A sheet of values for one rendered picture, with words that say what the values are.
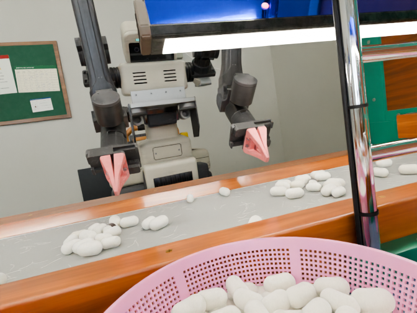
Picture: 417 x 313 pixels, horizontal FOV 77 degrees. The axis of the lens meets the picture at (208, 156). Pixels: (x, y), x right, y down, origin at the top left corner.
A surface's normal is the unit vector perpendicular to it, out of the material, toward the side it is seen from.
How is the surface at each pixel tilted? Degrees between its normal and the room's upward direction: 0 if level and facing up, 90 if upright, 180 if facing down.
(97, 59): 97
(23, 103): 90
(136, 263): 0
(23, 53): 90
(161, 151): 98
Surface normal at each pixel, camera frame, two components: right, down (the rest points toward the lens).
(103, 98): 0.08, -0.72
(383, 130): -0.96, 0.17
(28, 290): -0.15, -0.98
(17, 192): 0.32, 0.04
